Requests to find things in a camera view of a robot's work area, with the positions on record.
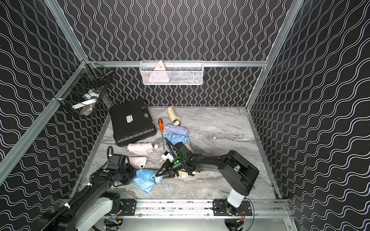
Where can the pink umbrella sleeve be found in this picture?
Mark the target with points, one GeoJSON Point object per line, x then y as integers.
{"type": "Point", "coordinates": [138, 162]}

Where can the aluminium front rail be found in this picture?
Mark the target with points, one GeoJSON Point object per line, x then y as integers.
{"type": "Point", "coordinates": [201, 209]}

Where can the light blue crumpled sleeve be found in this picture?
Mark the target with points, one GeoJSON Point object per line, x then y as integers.
{"type": "Point", "coordinates": [176, 138]}

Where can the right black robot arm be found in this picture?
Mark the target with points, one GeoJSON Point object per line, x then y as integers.
{"type": "Point", "coordinates": [239, 173]}

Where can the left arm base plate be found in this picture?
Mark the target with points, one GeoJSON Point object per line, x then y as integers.
{"type": "Point", "coordinates": [126, 207]}

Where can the white wire basket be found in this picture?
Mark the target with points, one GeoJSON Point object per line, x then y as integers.
{"type": "Point", "coordinates": [180, 72]}

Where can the lavender umbrella sleeve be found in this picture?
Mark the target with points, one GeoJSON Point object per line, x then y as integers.
{"type": "Point", "coordinates": [178, 130]}

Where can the orange handled screwdriver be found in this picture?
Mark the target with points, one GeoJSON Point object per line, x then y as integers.
{"type": "Point", "coordinates": [161, 130]}

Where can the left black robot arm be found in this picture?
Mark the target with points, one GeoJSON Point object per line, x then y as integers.
{"type": "Point", "coordinates": [93, 201]}

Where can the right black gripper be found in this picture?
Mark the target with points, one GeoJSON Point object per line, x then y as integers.
{"type": "Point", "coordinates": [169, 174]}

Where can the black wire basket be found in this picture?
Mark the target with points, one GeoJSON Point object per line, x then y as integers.
{"type": "Point", "coordinates": [94, 77]}

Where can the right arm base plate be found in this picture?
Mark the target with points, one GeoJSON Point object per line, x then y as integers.
{"type": "Point", "coordinates": [221, 207]}

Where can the pink triangle card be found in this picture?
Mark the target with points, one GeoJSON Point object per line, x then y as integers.
{"type": "Point", "coordinates": [159, 74]}

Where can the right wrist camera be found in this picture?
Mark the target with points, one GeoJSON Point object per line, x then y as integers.
{"type": "Point", "coordinates": [167, 156]}

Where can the beige umbrella at back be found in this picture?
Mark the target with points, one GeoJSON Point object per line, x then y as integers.
{"type": "Point", "coordinates": [173, 117]}

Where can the pink sleeved umbrella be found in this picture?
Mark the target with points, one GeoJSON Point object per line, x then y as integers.
{"type": "Point", "coordinates": [142, 149]}

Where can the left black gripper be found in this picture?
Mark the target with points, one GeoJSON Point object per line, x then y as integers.
{"type": "Point", "coordinates": [128, 173]}

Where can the light blue umbrella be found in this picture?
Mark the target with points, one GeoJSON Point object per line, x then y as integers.
{"type": "Point", "coordinates": [146, 179]}

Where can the white roll in basket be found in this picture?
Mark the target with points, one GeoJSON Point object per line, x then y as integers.
{"type": "Point", "coordinates": [86, 106]}

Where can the beige umbrella with wooden handle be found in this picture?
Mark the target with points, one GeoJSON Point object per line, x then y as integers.
{"type": "Point", "coordinates": [184, 174]}

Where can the black tool case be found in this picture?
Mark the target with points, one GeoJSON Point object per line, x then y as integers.
{"type": "Point", "coordinates": [131, 122]}

